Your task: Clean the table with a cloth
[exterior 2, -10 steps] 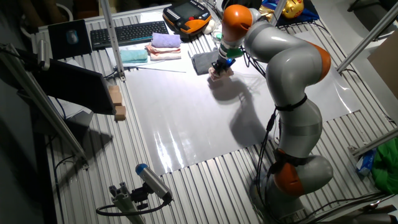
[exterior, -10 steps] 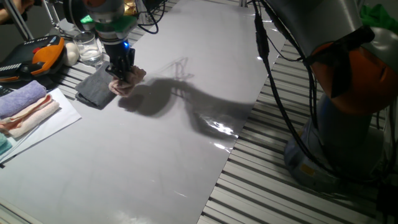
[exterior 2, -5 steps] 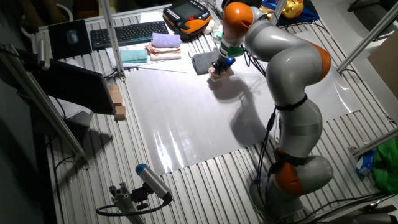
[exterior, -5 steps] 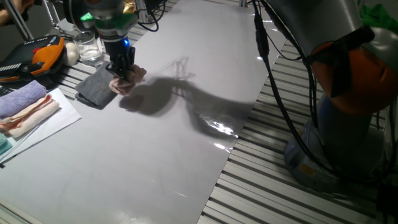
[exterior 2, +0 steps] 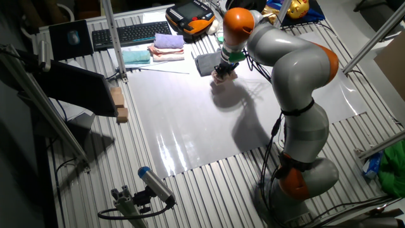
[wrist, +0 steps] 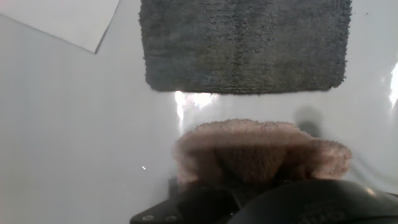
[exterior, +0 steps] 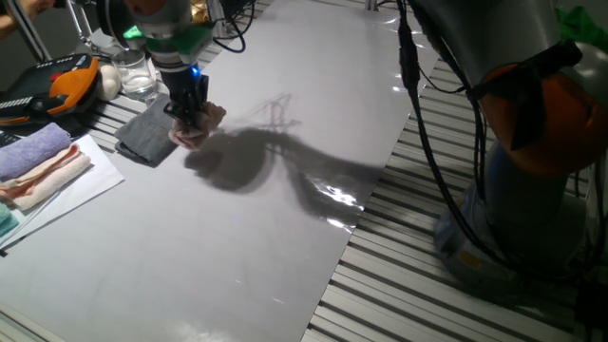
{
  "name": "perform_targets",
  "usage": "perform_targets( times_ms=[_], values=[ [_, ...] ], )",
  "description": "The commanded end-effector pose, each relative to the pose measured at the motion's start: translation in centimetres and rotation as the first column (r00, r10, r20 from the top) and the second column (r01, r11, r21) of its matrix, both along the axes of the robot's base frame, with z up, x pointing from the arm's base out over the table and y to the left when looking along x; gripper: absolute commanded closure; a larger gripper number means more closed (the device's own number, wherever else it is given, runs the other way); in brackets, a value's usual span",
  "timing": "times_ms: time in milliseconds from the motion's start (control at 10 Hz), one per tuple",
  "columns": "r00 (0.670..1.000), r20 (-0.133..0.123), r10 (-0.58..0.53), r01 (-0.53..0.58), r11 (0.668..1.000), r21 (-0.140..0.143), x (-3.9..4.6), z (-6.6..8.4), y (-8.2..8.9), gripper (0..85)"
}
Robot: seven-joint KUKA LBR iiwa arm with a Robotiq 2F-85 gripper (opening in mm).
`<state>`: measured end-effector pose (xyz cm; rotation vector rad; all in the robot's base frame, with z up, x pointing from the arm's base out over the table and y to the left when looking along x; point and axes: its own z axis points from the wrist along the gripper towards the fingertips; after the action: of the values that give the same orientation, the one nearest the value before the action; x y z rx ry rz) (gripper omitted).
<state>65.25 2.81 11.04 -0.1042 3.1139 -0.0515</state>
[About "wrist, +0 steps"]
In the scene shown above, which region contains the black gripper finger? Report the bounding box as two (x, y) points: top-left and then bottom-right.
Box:
(129, 179), (241, 224)

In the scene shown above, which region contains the pink terry cloth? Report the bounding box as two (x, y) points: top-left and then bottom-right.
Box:
(171, 118), (353, 193)

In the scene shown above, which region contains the dark grey terry cloth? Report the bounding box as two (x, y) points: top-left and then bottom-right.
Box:
(138, 0), (353, 95)

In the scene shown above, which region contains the white paper sheet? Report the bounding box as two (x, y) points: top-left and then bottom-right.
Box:
(0, 0), (121, 55)

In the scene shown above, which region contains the grey plastic table mat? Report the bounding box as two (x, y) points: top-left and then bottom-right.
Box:
(0, 0), (398, 224)

